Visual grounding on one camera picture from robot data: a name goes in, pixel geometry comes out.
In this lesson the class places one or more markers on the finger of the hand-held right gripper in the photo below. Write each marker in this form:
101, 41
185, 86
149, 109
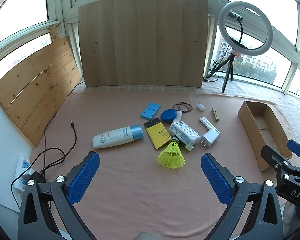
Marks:
271, 156
298, 148

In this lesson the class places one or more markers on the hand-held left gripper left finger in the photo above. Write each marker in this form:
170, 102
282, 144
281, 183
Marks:
85, 177

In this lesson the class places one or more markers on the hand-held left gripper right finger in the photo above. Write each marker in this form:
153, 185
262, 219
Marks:
216, 180

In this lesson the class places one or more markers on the cardboard box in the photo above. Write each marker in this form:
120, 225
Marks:
255, 130

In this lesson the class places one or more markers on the white charger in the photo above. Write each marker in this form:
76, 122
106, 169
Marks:
210, 138

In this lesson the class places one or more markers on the yellow shuttlecock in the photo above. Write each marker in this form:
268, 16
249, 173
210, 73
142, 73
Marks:
171, 156

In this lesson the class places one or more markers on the patterned tissue pack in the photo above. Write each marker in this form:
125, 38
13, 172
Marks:
185, 132

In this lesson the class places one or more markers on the wooden clothespin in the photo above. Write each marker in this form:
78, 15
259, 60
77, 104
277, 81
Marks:
215, 115

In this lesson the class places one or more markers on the yellow notebook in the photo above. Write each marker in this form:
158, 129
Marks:
157, 136

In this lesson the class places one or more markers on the translucent white cap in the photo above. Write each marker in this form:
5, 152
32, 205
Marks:
201, 107

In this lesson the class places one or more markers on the white blue-capped sunscreen bottle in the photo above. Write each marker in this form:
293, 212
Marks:
112, 137

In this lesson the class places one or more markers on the patterned lip balm tube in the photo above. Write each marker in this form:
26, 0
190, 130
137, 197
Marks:
206, 123

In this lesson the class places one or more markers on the white power strip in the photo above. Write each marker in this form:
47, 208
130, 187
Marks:
22, 166

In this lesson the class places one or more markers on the plaid blanket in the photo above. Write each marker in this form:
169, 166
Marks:
252, 88

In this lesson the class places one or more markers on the small white patterned bottle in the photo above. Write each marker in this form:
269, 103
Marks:
178, 117

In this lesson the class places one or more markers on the black tripod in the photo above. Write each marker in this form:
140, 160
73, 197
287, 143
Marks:
227, 77

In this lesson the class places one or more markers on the blue phone stand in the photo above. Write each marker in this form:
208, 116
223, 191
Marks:
150, 111

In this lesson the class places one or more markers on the apartment buildings outside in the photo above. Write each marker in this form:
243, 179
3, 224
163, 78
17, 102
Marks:
262, 62

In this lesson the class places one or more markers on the pine plank board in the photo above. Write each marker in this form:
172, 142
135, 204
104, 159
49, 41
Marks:
37, 87

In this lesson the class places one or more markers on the black webcam on gooseneck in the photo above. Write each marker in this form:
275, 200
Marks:
236, 16

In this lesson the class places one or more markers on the large light wooden board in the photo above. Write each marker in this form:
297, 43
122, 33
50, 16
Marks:
140, 42

